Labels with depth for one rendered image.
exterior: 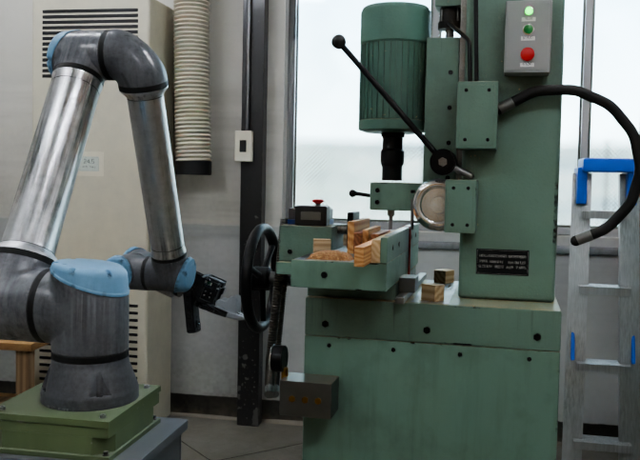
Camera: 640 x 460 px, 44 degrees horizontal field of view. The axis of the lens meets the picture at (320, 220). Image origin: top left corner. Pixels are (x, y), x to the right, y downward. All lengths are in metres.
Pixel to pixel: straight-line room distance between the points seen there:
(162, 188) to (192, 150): 1.42
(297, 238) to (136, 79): 0.53
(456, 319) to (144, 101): 0.87
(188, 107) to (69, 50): 1.51
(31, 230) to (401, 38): 0.95
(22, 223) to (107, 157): 1.68
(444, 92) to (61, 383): 1.08
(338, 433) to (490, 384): 0.37
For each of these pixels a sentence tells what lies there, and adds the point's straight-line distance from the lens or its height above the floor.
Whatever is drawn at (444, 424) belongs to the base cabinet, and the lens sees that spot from 1.89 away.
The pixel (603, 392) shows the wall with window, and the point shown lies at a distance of 3.53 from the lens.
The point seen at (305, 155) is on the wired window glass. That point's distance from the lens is 3.52.
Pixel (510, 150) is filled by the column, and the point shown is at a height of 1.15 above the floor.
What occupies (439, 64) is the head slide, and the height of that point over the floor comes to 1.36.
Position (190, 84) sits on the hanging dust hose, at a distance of 3.42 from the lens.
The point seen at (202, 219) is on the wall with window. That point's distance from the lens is 3.57.
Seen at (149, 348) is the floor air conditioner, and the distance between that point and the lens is 3.44.
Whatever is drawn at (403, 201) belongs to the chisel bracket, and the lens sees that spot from 2.00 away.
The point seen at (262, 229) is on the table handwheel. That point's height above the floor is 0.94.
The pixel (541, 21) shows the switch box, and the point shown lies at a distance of 1.88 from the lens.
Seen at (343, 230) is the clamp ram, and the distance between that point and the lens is 2.00.
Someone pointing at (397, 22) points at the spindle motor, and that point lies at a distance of 1.99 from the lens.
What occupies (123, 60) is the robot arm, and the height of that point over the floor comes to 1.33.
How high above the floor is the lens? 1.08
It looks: 3 degrees down
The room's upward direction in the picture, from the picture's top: 1 degrees clockwise
